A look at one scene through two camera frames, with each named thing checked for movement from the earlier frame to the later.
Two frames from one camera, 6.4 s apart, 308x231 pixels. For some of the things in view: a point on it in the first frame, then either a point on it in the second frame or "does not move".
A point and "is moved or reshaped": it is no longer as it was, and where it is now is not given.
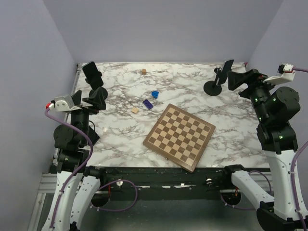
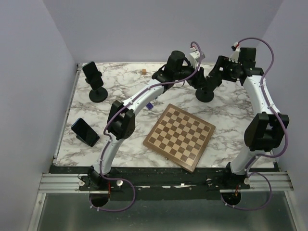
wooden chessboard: (180, 137) does not move
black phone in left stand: (92, 74) does not move
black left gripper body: (93, 111) → (193, 81)
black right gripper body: (252, 77) → (229, 70)
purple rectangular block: (148, 105) does not move
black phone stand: (211, 87) is moved or reshaped
